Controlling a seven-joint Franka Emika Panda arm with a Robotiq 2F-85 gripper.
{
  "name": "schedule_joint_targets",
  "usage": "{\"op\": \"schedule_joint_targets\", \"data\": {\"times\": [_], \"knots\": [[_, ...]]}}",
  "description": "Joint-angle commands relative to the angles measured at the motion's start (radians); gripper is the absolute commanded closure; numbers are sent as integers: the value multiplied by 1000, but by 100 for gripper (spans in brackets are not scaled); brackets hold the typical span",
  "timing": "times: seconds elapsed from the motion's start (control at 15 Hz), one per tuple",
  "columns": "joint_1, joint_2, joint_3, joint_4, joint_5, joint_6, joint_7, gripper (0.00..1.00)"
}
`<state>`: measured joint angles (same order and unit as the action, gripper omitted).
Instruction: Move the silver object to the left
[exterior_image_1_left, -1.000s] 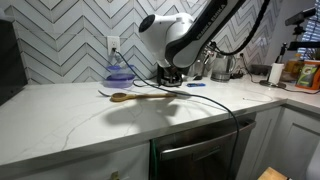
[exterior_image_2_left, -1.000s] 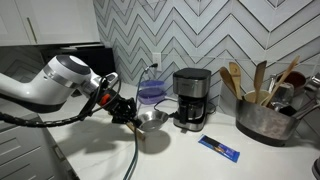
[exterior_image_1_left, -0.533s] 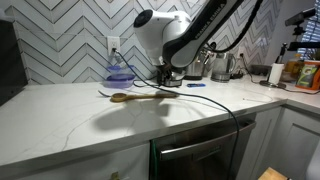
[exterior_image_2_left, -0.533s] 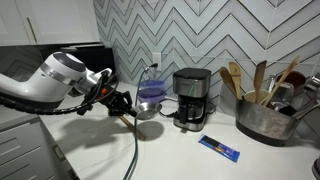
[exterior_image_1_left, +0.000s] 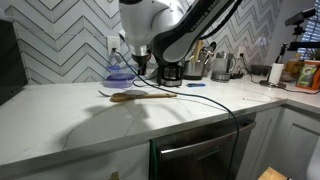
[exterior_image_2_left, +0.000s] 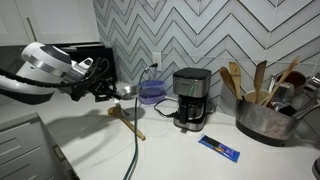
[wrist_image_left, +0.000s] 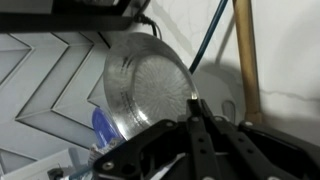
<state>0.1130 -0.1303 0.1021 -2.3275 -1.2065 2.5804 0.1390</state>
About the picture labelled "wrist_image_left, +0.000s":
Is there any black coffee maker cord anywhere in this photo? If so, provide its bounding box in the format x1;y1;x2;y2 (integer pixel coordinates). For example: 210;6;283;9
133;12;163;40

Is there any black steel coffee maker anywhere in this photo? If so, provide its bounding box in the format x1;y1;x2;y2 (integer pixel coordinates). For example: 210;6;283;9
0;0;151;33

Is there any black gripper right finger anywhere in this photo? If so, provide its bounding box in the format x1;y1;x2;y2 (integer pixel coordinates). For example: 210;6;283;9
195;99;320;180

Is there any silver metal bowl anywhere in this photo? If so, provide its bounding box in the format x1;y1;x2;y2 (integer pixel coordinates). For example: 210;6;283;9
103;32;200;141

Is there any purple plastic food container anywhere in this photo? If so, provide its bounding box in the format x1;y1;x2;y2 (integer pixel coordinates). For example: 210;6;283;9
91;106;122;149

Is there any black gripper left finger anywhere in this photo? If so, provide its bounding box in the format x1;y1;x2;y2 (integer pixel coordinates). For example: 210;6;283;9
93;98;201;180

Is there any wooden spoon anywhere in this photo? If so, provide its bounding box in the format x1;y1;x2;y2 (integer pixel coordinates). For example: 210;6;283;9
232;0;265;125

